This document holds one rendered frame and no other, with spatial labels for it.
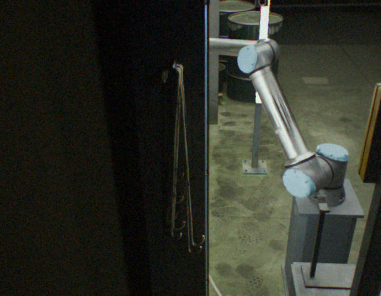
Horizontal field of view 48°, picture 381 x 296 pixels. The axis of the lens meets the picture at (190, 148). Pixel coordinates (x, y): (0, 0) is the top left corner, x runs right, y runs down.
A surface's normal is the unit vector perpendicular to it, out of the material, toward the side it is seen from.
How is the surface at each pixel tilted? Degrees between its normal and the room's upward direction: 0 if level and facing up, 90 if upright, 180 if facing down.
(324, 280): 0
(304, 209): 0
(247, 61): 84
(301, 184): 94
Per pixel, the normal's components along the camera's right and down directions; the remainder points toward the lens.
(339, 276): -0.02, -0.87
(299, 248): -0.76, 0.34
